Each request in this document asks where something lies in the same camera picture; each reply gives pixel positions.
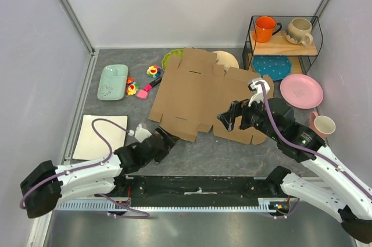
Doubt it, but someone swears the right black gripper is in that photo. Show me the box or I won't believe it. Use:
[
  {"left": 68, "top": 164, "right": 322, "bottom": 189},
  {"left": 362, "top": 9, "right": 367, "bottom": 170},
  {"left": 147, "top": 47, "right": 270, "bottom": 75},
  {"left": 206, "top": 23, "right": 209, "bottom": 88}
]
[{"left": 217, "top": 92, "right": 281, "bottom": 141}]

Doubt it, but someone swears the brown cardboard box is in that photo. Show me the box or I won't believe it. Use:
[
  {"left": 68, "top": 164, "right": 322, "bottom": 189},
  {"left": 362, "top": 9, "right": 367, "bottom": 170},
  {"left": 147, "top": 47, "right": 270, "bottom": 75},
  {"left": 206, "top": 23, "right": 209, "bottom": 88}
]
[{"left": 149, "top": 48, "right": 267, "bottom": 145}]

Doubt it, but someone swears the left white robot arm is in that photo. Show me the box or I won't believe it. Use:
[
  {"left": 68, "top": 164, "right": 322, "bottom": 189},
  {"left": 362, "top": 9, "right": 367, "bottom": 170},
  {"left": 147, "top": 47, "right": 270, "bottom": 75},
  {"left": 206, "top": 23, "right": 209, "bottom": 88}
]
[{"left": 20, "top": 124, "right": 179, "bottom": 219}]

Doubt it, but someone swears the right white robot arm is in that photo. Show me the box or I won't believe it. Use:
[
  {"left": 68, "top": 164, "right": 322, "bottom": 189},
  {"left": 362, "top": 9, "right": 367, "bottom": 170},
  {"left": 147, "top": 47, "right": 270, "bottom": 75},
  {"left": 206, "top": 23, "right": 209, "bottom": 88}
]
[{"left": 217, "top": 98, "right": 371, "bottom": 244}]

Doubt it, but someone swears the pink eraser block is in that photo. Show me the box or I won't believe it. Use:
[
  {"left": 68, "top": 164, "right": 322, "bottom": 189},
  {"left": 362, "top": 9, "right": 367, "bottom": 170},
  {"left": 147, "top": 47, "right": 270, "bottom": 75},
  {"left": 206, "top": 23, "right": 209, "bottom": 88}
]
[{"left": 136, "top": 90, "right": 148, "bottom": 100}]

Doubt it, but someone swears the pink black highlighter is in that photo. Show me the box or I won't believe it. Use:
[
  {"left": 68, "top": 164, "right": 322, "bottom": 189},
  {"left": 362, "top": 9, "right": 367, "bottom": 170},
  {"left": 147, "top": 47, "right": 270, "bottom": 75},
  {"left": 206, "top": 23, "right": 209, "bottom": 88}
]
[{"left": 144, "top": 77, "right": 162, "bottom": 92}]

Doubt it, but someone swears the cream bird pattern plate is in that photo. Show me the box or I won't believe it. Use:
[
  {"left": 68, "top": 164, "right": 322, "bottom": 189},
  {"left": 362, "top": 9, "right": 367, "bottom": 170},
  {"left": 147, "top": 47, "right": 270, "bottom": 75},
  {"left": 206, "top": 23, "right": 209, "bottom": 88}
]
[{"left": 213, "top": 51, "right": 239, "bottom": 71}]

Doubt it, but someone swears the rainbow smiling flower toy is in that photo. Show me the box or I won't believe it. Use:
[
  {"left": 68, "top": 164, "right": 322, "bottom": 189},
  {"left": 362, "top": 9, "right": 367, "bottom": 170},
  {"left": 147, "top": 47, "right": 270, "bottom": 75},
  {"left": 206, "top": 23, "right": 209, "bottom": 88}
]
[{"left": 146, "top": 65, "right": 162, "bottom": 78}]

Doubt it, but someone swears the blue polka dot plate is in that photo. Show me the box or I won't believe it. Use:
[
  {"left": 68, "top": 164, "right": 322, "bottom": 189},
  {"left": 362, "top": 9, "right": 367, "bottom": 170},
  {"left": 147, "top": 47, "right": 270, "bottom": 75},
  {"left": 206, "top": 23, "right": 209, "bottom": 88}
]
[{"left": 252, "top": 56, "right": 292, "bottom": 81}]

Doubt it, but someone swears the light teal rectangular tray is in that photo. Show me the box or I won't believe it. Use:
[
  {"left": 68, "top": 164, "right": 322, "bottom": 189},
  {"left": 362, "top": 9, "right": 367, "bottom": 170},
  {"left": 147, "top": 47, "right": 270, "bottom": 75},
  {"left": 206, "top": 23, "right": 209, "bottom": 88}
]
[{"left": 97, "top": 64, "right": 128, "bottom": 101}]

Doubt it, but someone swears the pink round plate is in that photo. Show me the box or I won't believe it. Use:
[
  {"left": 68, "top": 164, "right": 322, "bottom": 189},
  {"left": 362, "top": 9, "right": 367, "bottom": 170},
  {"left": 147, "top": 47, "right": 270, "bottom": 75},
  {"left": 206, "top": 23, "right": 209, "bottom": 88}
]
[{"left": 280, "top": 74, "right": 324, "bottom": 109}]

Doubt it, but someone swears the white square plate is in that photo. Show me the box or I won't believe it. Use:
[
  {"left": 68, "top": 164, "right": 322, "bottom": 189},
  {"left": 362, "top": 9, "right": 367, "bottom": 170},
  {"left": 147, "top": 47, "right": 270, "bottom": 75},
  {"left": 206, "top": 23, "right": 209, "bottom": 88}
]
[{"left": 71, "top": 114, "right": 128, "bottom": 162}]

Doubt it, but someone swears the green polka dot plate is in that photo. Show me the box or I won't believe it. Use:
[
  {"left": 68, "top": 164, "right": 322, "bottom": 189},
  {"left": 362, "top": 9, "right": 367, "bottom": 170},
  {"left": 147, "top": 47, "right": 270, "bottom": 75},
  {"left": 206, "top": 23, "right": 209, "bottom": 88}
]
[{"left": 162, "top": 48, "right": 184, "bottom": 71}]

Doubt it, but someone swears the pink mug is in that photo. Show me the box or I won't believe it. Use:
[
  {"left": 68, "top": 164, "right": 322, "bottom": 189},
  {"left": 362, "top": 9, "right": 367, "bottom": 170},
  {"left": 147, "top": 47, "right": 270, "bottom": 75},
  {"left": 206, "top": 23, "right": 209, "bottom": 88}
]
[{"left": 309, "top": 112, "right": 336, "bottom": 139}]

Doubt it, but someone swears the orange mug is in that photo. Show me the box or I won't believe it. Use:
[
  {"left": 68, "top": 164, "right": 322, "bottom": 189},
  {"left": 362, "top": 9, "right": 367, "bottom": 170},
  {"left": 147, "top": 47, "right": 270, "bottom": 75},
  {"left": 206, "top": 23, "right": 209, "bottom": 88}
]
[{"left": 252, "top": 16, "right": 282, "bottom": 43}]

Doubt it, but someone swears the beige ceramic mug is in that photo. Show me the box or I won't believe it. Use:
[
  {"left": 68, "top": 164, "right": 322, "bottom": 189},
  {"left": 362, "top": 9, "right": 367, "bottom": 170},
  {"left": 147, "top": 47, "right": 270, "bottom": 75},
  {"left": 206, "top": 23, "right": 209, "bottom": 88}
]
[{"left": 285, "top": 17, "right": 313, "bottom": 46}]

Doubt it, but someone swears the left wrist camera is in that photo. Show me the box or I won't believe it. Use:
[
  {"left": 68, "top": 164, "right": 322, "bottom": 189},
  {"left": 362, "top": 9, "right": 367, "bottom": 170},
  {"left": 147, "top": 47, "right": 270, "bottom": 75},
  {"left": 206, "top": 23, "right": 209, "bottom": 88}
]
[{"left": 127, "top": 123, "right": 152, "bottom": 142}]

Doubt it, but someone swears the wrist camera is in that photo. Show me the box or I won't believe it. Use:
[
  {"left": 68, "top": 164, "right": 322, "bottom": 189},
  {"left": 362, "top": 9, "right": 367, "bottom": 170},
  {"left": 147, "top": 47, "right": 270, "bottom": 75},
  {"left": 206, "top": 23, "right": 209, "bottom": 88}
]
[
  {"left": 248, "top": 77, "right": 270, "bottom": 107},
  {"left": 127, "top": 123, "right": 152, "bottom": 142}
]

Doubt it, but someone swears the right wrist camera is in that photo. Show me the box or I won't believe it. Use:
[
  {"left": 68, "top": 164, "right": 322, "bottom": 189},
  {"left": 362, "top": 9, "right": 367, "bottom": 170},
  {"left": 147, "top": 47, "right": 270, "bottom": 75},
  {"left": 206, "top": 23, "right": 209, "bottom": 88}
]
[{"left": 248, "top": 77, "right": 270, "bottom": 107}]

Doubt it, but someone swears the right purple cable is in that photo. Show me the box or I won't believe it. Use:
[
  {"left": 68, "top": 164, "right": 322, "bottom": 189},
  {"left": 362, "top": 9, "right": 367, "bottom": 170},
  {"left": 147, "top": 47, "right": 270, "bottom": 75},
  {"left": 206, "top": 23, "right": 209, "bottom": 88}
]
[{"left": 255, "top": 81, "right": 372, "bottom": 220}]

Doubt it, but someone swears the purple cable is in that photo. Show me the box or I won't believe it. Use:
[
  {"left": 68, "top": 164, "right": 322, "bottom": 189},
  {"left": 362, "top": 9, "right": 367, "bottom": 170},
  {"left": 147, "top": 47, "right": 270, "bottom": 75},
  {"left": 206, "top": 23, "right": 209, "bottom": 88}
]
[
  {"left": 19, "top": 118, "right": 151, "bottom": 219},
  {"left": 255, "top": 81, "right": 372, "bottom": 220}
]

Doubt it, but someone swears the small flower keychain toy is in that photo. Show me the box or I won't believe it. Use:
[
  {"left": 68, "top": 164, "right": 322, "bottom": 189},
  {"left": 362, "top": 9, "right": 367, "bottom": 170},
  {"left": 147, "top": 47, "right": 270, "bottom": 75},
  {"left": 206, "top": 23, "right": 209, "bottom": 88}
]
[{"left": 126, "top": 77, "right": 139, "bottom": 96}]

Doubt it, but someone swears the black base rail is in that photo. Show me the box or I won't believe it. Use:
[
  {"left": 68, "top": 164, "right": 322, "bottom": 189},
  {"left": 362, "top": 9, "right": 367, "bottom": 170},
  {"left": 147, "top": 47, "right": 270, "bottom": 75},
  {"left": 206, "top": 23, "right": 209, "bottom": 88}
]
[{"left": 102, "top": 176, "right": 299, "bottom": 219}]

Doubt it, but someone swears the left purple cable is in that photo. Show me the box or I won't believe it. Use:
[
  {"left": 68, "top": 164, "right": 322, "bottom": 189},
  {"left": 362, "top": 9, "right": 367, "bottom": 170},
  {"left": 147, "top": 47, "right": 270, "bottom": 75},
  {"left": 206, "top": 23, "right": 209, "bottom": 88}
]
[{"left": 19, "top": 118, "right": 151, "bottom": 219}]

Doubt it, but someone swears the black wire wooden shelf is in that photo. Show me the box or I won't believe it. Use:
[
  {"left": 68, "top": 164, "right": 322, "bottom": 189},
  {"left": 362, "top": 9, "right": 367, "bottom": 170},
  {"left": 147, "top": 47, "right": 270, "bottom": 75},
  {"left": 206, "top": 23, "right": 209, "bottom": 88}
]
[{"left": 242, "top": 16, "right": 323, "bottom": 74}]

